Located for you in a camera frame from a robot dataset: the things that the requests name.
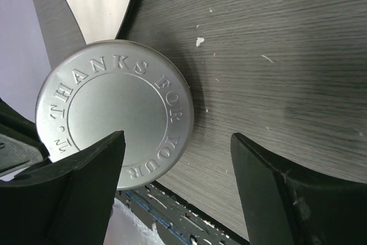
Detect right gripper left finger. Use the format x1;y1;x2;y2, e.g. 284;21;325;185
1;131;126;244

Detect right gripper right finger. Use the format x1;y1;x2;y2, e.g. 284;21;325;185
231;133;366;244

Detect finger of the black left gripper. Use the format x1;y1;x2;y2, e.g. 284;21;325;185
1;100;50;176

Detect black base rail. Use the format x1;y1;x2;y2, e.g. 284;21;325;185
115;181;249;245

